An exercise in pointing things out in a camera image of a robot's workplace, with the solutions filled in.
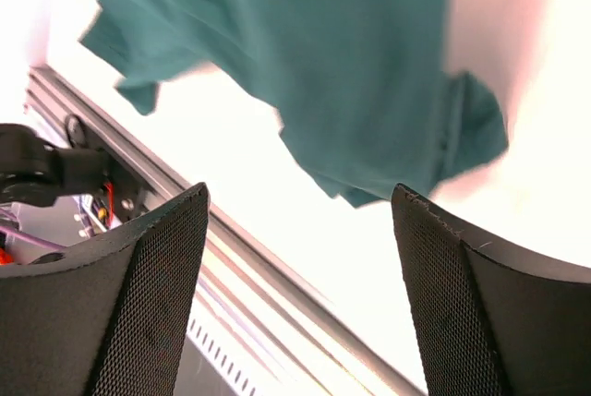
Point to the green shorts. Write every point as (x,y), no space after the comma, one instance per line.
(359,84)

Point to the slotted white cable duct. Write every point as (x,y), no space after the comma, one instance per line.
(232,375)

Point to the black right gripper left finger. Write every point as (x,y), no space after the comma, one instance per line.
(110,316)

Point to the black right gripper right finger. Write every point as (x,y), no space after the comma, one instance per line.
(491,317)

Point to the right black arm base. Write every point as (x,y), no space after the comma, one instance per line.
(36,172)

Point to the aluminium front rail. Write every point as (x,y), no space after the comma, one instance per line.
(289,344)

